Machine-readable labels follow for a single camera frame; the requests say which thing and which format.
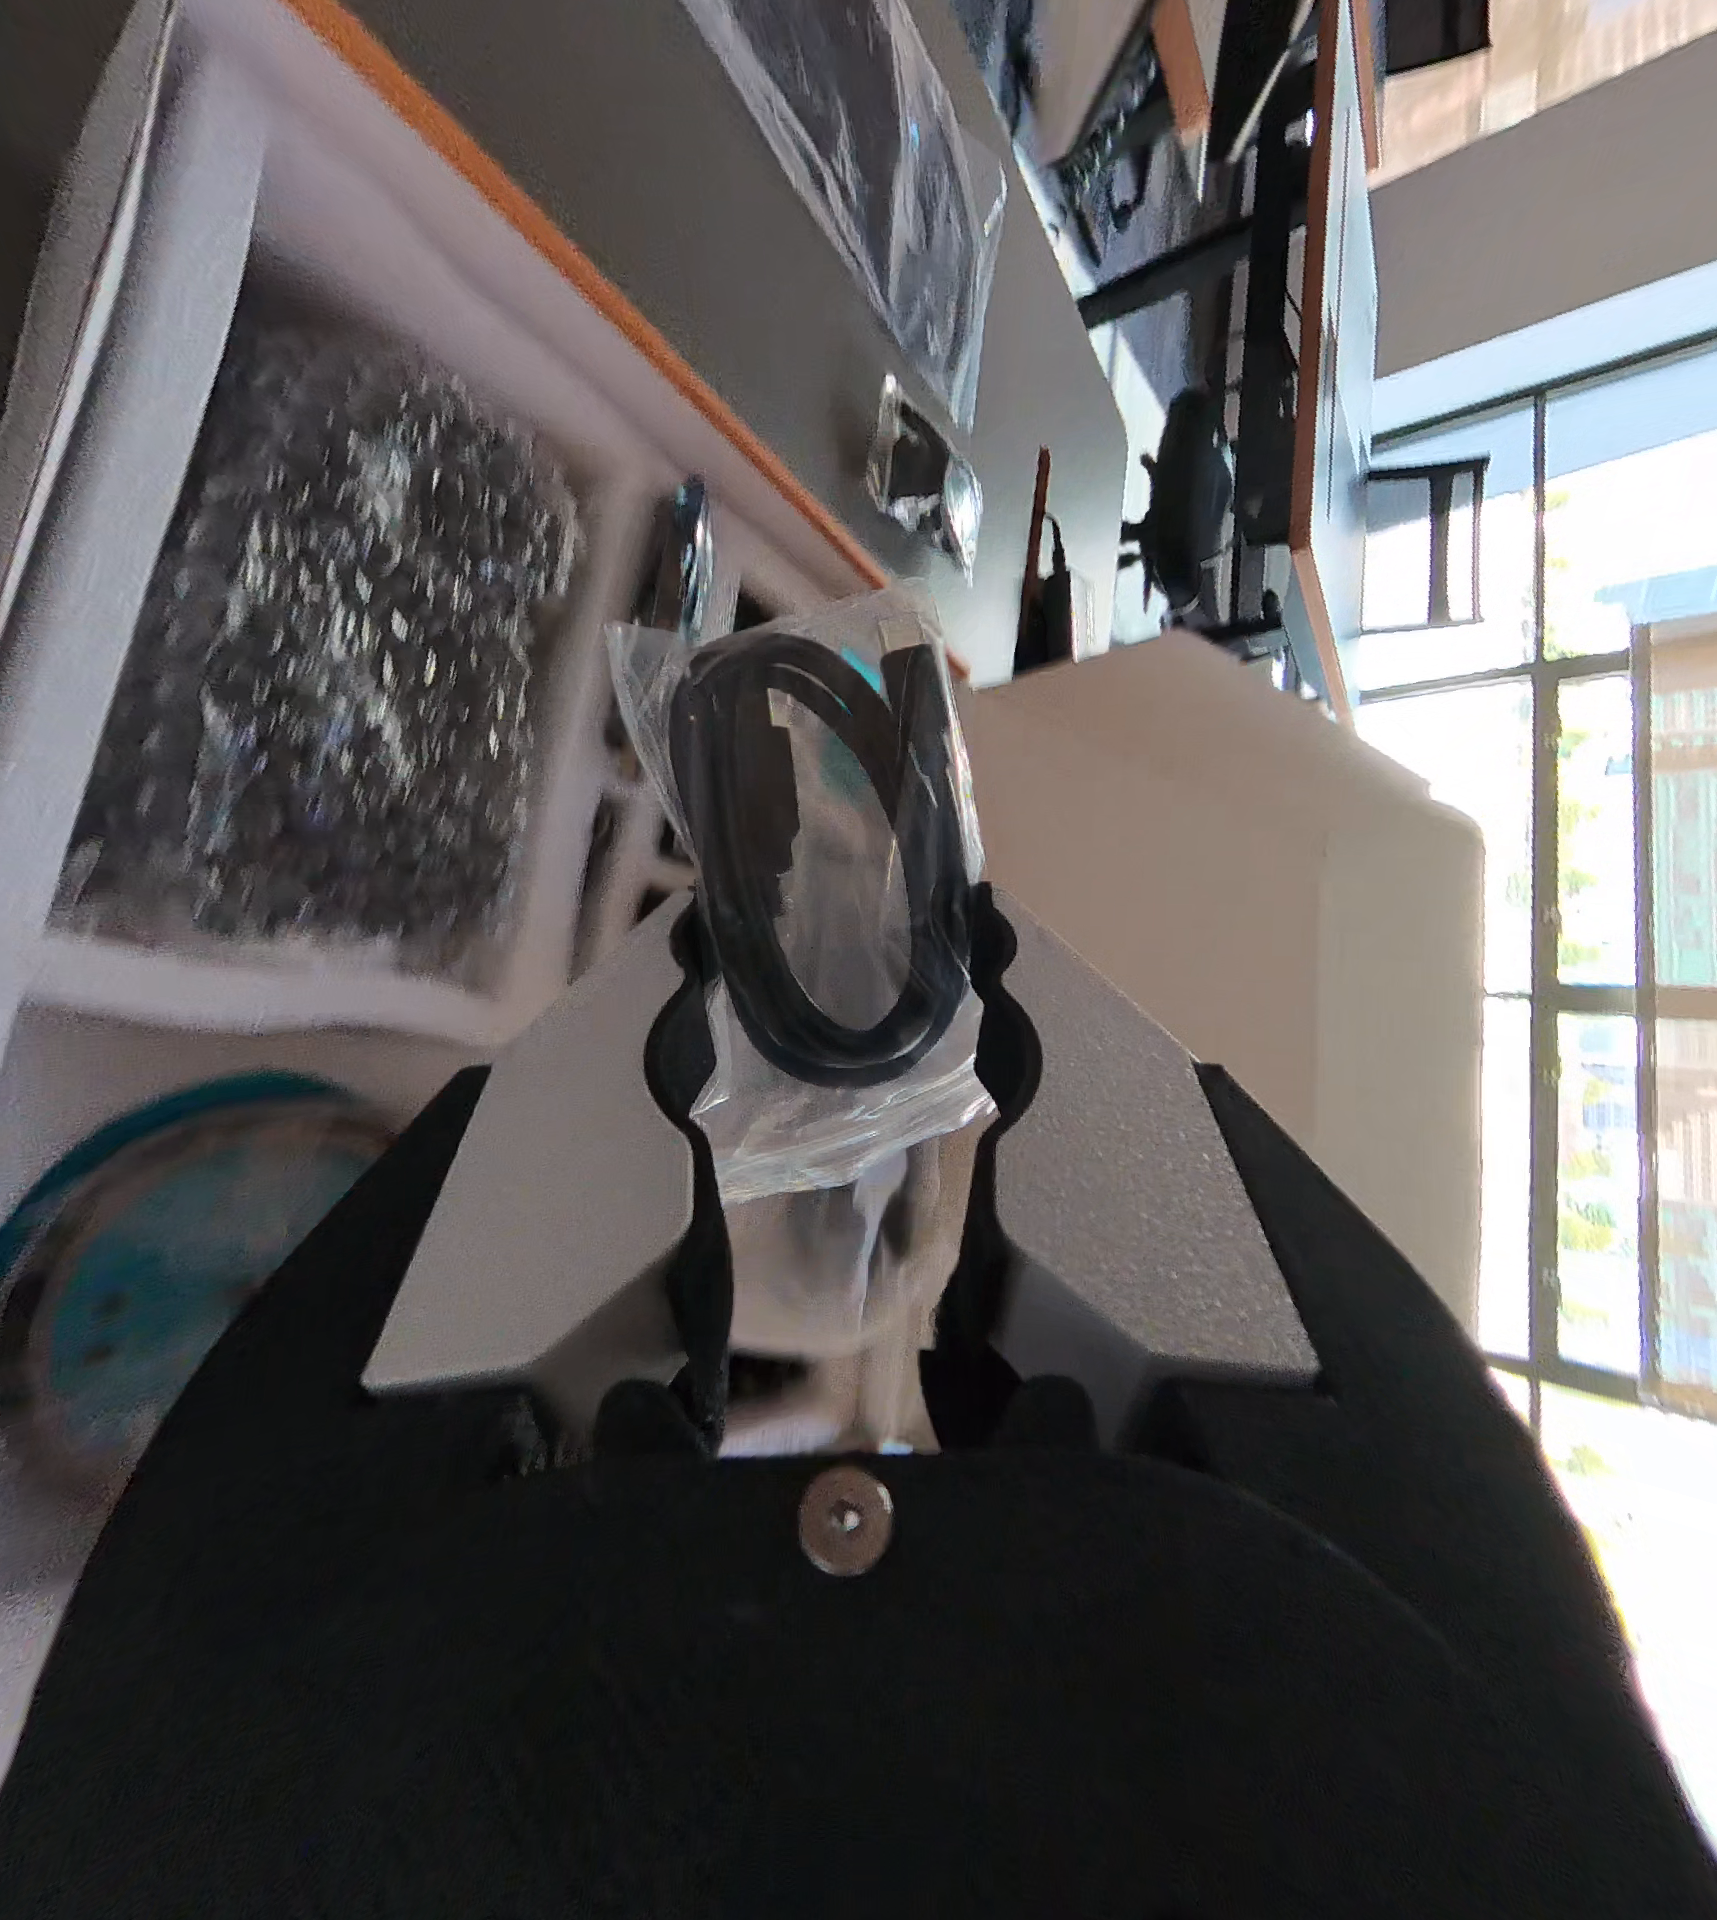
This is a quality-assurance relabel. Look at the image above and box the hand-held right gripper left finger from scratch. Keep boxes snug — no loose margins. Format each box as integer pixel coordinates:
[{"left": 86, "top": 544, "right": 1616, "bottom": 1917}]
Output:
[{"left": 360, "top": 893, "right": 731, "bottom": 1450}]

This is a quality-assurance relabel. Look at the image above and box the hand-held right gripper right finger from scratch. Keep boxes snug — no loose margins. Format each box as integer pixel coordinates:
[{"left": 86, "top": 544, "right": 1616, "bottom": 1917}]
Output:
[{"left": 933, "top": 886, "right": 1321, "bottom": 1450}]

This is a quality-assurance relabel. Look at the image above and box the orange cardboard box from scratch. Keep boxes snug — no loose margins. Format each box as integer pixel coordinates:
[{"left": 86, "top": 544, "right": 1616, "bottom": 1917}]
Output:
[{"left": 0, "top": 0, "right": 1489, "bottom": 1878}]

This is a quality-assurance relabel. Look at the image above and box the plastic-wrapped black ring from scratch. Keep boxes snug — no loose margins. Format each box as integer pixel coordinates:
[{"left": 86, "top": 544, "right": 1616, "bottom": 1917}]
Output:
[{"left": 0, "top": 1068, "right": 402, "bottom": 1503}]

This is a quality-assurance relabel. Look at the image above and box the clear zip bag of cables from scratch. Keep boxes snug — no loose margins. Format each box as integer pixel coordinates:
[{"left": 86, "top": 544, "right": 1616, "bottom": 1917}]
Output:
[{"left": 605, "top": 582, "right": 1002, "bottom": 1203}]

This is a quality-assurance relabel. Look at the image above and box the small clear parts bag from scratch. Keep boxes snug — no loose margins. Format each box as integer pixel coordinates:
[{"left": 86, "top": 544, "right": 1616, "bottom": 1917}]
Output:
[{"left": 869, "top": 375, "right": 985, "bottom": 580}]

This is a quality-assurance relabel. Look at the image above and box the white foam insert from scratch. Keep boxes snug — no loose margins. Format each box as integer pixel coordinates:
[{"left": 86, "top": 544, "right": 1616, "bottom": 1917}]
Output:
[{"left": 0, "top": 61, "right": 859, "bottom": 1803}]

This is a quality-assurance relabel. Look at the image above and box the grey office desk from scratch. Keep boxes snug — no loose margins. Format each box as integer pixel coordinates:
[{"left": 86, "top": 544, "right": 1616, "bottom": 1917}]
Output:
[{"left": 1075, "top": 0, "right": 1385, "bottom": 730}]

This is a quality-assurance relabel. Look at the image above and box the bubble wrap bundle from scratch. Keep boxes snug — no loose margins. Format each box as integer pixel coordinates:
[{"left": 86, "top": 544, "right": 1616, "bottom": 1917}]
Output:
[{"left": 55, "top": 292, "right": 581, "bottom": 993}]

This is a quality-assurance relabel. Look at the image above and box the black office chair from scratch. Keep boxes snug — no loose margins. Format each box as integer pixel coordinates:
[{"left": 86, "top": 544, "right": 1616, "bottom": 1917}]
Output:
[{"left": 1119, "top": 382, "right": 1242, "bottom": 618}]

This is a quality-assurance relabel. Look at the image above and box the wooden chair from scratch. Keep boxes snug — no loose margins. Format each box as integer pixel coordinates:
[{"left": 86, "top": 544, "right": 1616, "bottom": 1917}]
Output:
[{"left": 1364, "top": 458, "right": 1489, "bottom": 632}]

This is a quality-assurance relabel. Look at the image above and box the clear plastic bag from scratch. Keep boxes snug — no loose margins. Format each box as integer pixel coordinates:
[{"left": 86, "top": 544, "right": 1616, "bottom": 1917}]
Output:
[{"left": 678, "top": 0, "right": 1009, "bottom": 430}]

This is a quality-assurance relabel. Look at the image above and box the black desk cable flap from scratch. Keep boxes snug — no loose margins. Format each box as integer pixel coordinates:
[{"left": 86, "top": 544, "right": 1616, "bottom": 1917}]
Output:
[{"left": 1014, "top": 511, "right": 1102, "bottom": 673}]

